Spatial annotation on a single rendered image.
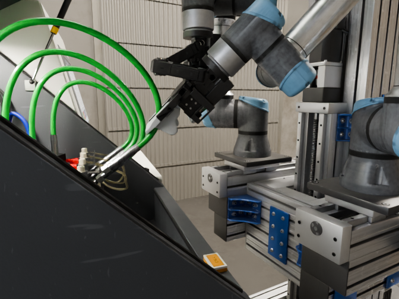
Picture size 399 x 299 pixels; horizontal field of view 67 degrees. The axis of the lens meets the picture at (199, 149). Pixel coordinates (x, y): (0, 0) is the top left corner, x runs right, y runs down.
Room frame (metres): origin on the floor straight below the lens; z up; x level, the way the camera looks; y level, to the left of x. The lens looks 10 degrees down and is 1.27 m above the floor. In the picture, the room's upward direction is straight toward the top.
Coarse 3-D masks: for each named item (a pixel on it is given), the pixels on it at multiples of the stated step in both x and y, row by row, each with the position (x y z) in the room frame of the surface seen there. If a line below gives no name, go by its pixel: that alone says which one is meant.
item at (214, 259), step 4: (208, 256) 0.54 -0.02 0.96; (212, 256) 0.54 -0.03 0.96; (216, 256) 0.54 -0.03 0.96; (204, 260) 0.54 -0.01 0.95; (212, 260) 0.53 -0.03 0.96; (216, 260) 0.53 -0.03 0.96; (220, 260) 0.53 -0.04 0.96; (212, 264) 0.51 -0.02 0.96; (216, 264) 0.51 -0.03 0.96; (220, 264) 0.51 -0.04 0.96; (224, 268) 0.51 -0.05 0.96
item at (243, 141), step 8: (240, 136) 1.17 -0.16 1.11; (248, 136) 1.14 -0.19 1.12; (256, 136) 1.14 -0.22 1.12; (264, 136) 1.15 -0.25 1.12; (240, 144) 1.15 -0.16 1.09; (248, 144) 1.14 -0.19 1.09; (256, 144) 1.13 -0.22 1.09; (264, 144) 1.14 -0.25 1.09; (240, 152) 1.14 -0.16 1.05; (248, 152) 1.12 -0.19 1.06; (256, 152) 1.12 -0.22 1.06; (264, 152) 1.13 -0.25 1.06
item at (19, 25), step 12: (12, 24) 0.61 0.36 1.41; (24, 24) 0.61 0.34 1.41; (36, 24) 0.62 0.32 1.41; (48, 24) 0.63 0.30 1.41; (60, 24) 0.63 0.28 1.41; (72, 24) 0.63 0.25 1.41; (0, 36) 0.60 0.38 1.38; (96, 36) 0.64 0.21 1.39; (120, 48) 0.65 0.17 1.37; (132, 60) 0.66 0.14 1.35; (144, 72) 0.66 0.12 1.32; (156, 96) 0.67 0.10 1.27; (156, 108) 0.67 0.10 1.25; (144, 144) 0.66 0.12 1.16
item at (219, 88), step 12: (204, 60) 0.63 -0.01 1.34; (216, 72) 0.62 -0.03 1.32; (180, 84) 0.66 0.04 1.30; (192, 84) 0.64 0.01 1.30; (204, 84) 0.65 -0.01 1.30; (216, 84) 0.64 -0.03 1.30; (228, 84) 0.64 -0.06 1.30; (192, 96) 0.63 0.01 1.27; (204, 96) 0.64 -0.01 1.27; (216, 96) 0.65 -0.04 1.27; (192, 108) 0.64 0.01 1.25; (204, 108) 0.65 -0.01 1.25
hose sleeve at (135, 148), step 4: (136, 144) 0.66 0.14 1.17; (132, 148) 0.65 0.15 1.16; (136, 148) 0.65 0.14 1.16; (124, 152) 0.65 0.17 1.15; (128, 152) 0.65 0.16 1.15; (132, 152) 0.65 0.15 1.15; (136, 152) 0.66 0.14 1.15; (120, 156) 0.65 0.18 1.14; (124, 156) 0.65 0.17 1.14; (128, 156) 0.65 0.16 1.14; (112, 160) 0.65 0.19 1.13; (116, 160) 0.65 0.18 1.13; (120, 160) 0.65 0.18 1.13; (124, 160) 0.65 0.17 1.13; (108, 164) 0.65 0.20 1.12; (112, 164) 0.64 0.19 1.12; (116, 164) 0.65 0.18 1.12; (120, 164) 0.65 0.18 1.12; (112, 168) 0.64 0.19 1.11
